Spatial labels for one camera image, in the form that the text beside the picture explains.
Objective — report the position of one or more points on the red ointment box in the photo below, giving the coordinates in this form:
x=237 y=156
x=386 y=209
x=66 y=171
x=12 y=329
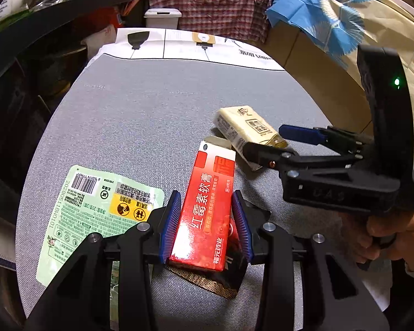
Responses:
x=203 y=229

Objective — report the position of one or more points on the person's right hand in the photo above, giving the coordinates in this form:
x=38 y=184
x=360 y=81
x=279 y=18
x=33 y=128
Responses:
x=359 y=236

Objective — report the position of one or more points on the green wet wipe packet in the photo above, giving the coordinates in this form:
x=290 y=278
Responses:
x=94 y=201

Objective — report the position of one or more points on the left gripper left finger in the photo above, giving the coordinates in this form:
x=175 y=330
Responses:
x=124 y=268

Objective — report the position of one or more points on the yellow tissue pack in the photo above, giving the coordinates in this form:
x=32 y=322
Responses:
x=241 y=124

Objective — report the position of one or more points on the black crab snack packet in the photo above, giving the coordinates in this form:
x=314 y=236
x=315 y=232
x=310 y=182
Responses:
x=210 y=279

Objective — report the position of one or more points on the white lidded trash can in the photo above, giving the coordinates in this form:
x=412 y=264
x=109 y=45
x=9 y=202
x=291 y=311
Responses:
x=162 y=18

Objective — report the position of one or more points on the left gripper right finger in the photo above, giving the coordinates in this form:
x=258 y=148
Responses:
x=302 y=271

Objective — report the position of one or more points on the black storage shelf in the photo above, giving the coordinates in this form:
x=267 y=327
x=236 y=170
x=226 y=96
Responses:
x=40 y=58

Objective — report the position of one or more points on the grey fabric table cover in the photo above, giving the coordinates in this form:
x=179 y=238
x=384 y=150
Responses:
x=144 y=119

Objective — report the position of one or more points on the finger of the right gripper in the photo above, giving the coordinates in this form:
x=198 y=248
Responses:
x=333 y=138
x=266 y=156

